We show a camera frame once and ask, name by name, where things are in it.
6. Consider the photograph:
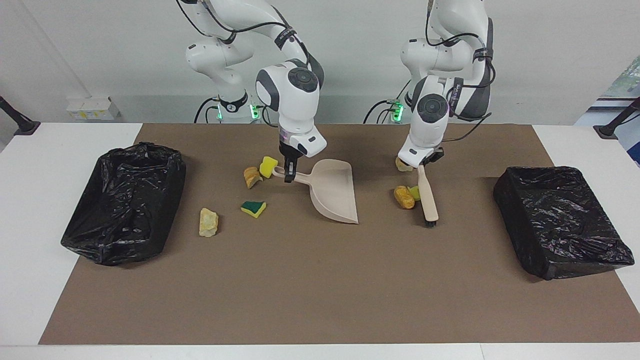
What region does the beige brush with black bristles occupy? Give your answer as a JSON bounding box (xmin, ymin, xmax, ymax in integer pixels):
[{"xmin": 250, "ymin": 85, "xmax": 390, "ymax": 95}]
[{"xmin": 416, "ymin": 164, "xmax": 440, "ymax": 229}]

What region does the beige plastic dustpan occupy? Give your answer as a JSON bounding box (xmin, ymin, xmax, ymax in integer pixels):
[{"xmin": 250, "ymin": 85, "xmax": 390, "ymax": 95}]
[{"xmin": 271, "ymin": 159, "xmax": 360, "ymax": 225}]

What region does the brown bread roll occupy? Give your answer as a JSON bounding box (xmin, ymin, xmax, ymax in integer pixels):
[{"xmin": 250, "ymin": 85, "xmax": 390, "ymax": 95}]
[{"xmin": 393, "ymin": 185, "xmax": 416, "ymax": 210}]

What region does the yellow green sponge piece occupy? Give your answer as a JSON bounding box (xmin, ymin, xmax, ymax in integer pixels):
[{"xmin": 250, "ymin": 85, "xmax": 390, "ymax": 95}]
[{"xmin": 240, "ymin": 200, "xmax": 267, "ymax": 219}]

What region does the black bin with tight bag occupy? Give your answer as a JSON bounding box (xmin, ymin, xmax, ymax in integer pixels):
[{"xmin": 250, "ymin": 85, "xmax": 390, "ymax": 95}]
[{"xmin": 493, "ymin": 166, "xmax": 636, "ymax": 281}]

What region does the black bin with loose bag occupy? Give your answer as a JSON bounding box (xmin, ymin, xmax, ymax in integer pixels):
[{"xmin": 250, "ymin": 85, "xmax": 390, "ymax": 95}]
[{"xmin": 60, "ymin": 142, "xmax": 187, "ymax": 267}]

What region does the pale bread chunk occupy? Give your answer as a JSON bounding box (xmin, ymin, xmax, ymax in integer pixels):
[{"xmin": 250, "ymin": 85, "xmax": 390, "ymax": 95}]
[{"xmin": 198, "ymin": 207, "xmax": 220, "ymax": 238}]

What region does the brown paper table mat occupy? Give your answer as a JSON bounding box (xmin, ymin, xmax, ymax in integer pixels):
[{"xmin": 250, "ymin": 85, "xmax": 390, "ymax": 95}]
[{"xmin": 38, "ymin": 123, "xmax": 640, "ymax": 346}]

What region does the black clamp stand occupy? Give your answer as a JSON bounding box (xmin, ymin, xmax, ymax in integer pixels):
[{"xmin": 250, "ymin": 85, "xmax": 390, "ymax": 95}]
[
  {"xmin": 0, "ymin": 96, "xmax": 41, "ymax": 136},
  {"xmin": 593, "ymin": 96, "xmax": 640, "ymax": 140}
]

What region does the blue white board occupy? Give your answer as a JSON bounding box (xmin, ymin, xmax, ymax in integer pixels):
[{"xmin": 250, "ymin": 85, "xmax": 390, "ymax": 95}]
[{"xmin": 621, "ymin": 111, "xmax": 640, "ymax": 166}]

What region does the green printed poster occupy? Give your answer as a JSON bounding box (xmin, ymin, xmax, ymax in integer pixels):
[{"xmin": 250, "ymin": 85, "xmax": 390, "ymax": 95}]
[{"xmin": 606, "ymin": 56, "xmax": 640, "ymax": 99}]

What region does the white wall socket box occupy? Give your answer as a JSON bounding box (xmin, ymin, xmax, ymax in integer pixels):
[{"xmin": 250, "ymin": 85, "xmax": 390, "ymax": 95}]
[{"xmin": 66, "ymin": 96, "xmax": 121, "ymax": 121}]

